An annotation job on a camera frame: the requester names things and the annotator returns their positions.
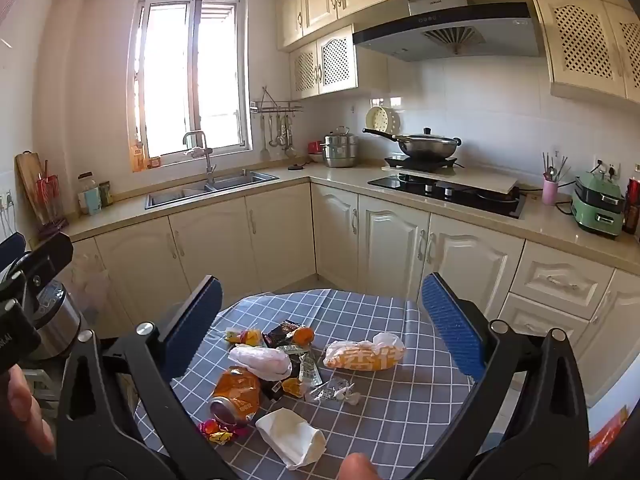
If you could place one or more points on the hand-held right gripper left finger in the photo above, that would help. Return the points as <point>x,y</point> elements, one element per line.
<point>195,325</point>

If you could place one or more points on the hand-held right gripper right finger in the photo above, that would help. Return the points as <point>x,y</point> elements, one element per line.
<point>452,330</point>

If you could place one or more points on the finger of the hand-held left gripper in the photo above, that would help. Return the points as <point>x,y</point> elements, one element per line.
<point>45,260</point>
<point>12,250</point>

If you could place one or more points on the yellow bag with pink band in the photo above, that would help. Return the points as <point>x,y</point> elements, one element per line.
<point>242,336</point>

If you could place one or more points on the white plastic bag red print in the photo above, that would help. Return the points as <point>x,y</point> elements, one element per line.
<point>262,360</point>

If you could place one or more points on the crushed orange drink can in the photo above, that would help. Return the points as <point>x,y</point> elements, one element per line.
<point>235,395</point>

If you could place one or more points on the black red snack wrapper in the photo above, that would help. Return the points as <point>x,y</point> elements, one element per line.
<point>281,332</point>

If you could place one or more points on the white orange plastic bag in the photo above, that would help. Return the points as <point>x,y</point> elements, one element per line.
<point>360,352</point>

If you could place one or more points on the black gold snack wrapper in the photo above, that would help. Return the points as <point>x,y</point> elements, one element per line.
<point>272,388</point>

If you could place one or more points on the pink yellow candy wrapper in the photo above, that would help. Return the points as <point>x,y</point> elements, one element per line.
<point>217,430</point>

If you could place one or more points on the small orange brown wrapper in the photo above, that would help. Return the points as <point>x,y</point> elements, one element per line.
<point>292,386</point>

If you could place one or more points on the clear plastic wrapper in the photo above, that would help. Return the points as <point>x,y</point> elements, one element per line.
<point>332,390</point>

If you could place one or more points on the white paper napkin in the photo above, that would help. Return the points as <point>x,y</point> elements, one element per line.
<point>292,435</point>

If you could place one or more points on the person's left hand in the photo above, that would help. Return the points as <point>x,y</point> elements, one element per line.
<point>20,405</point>

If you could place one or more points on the person's right hand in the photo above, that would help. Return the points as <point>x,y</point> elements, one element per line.
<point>357,467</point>

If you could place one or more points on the red utensil rack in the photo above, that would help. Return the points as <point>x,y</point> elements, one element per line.
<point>50,200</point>

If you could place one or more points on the wooden cutting board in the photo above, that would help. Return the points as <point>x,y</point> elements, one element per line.
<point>27,180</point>

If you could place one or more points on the glass jar with blue label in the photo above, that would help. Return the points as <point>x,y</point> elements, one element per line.
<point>87,197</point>

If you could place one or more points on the dark glass jar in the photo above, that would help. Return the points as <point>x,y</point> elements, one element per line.
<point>106,194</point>

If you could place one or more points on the blue-grey checked tablecloth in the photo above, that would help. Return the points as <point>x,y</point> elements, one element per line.
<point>400,410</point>

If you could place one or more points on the black glass gas hob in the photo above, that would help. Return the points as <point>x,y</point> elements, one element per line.
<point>450,195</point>

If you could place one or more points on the beige kitchen countertop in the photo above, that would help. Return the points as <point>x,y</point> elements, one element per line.
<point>540,225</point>

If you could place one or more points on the steel double sink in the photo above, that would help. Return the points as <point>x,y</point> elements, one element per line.
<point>215,189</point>

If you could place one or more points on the small orange box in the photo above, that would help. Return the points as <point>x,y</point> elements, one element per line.
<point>154,162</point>

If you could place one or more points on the pink utensil holder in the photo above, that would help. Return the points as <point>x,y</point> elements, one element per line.
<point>550,192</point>

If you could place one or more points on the steel sink faucet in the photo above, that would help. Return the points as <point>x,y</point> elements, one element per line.
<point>200,152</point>

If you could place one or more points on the steel wok with lid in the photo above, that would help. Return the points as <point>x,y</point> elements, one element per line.
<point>425,146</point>

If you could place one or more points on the orange red printed packet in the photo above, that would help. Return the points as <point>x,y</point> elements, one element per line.
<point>607,435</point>

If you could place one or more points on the chopsticks and spoons bundle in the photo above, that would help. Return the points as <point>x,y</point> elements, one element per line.
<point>551,170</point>

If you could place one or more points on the black sink stopper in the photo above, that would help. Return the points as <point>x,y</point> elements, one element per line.
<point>297,166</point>

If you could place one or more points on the hanging white spatula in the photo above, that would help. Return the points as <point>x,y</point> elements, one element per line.
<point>263,147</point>

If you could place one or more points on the green countertop appliance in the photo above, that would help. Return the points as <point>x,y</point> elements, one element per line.
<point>597,205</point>

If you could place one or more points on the hanging steel skimmer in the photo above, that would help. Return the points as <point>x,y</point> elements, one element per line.
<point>290,147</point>

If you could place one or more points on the hanging steel ladle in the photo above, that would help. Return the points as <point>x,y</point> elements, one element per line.
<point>274,135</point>

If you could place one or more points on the white bowl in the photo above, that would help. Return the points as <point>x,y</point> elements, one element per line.
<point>316,158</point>

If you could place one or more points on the steel steamer pot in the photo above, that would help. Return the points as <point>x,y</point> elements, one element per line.
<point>340,150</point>

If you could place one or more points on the dark red sauce bottle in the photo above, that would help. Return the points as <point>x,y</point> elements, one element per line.
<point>632,205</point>

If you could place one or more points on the cream plastic colander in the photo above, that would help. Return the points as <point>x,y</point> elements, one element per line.
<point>382,119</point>

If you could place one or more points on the kitchen window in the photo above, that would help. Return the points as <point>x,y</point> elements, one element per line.
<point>185,80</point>

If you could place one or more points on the small lattice door cabinet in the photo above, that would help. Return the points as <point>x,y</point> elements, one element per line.
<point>322,65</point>

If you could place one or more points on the black glass range hood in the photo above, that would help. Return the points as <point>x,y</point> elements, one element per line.
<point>450,30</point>

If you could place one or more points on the large lattice door cabinet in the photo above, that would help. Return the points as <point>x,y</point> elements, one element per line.
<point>590,40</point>

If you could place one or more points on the white wall socket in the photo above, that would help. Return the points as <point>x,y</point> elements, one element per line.
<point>607,166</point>

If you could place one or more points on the steel wall utensil rack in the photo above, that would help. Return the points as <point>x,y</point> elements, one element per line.
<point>277,107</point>

